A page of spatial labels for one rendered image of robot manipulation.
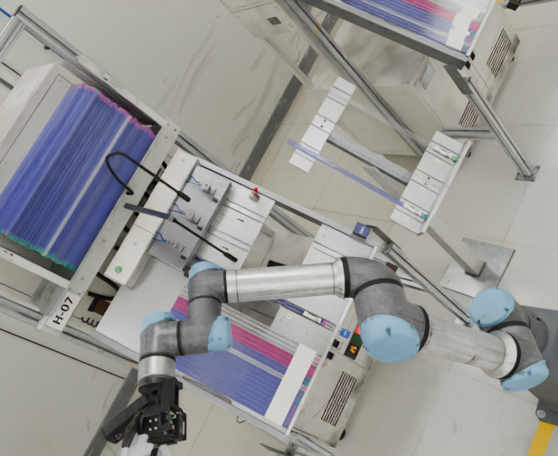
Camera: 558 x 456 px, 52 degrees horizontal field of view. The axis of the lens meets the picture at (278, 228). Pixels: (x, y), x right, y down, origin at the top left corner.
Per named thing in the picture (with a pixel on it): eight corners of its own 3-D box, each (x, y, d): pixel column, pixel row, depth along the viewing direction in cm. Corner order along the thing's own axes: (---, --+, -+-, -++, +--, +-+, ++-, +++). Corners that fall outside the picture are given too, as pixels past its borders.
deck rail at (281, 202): (377, 247, 196) (380, 242, 190) (374, 252, 195) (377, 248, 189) (197, 161, 206) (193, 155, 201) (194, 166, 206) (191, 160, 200)
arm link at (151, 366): (131, 361, 117) (152, 375, 123) (129, 383, 114) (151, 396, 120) (164, 353, 115) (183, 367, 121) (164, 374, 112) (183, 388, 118)
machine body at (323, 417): (410, 305, 258) (331, 242, 220) (344, 452, 243) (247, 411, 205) (313, 276, 308) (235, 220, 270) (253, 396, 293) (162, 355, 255)
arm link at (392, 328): (539, 326, 147) (373, 271, 123) (564, 379, 137) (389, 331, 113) (504, 348, 154) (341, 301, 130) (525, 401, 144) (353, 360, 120)
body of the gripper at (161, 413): (167, 432, 105) (169, 371, 112) (127, 442, 106) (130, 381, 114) (187, 444, 110) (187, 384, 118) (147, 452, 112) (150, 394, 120)
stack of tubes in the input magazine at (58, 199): (157, 133, 183) (88, 80, 167) (74, 273, 173) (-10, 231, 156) (140, 133, 193) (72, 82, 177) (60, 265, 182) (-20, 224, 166)
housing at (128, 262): (204, 172, 206) (198, 157, 193) (137, 292, 196) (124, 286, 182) (185, 163, 208) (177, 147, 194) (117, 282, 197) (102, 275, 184)
